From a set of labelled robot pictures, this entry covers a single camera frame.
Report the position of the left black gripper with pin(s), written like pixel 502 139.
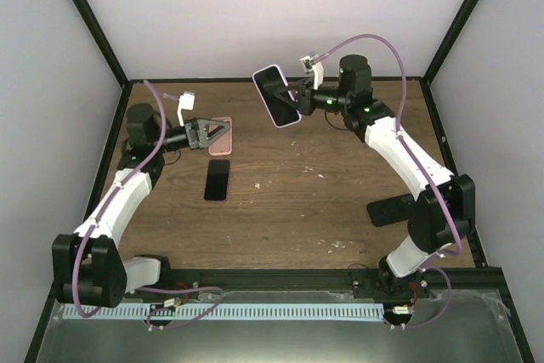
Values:
pixel 195 127

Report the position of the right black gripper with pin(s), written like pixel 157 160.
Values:
pixel 305 96

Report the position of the lavender phone case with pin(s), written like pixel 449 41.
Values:
pixel 255 82

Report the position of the pink phone case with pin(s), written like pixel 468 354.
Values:
pixel 223 146

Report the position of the black screen pink phone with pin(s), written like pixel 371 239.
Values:
pixel 217 182

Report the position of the black phone case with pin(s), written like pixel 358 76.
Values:
pixel 391 210

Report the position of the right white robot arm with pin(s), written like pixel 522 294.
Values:
pixel 444 209

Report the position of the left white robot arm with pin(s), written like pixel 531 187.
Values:
pixel 88 268

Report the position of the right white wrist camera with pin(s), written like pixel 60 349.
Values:
pixel 314 68

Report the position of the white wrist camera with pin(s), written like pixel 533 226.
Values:
pixel 314 68
pixel 186 102

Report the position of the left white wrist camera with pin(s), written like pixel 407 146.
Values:
pixel 186 102

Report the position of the black enclosure frame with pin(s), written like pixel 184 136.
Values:
pixel 38 344

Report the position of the black front mounting rail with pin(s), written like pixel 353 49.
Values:
pixel 362 282

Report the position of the light blue slotted cable duct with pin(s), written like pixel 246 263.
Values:
pixel 250 311

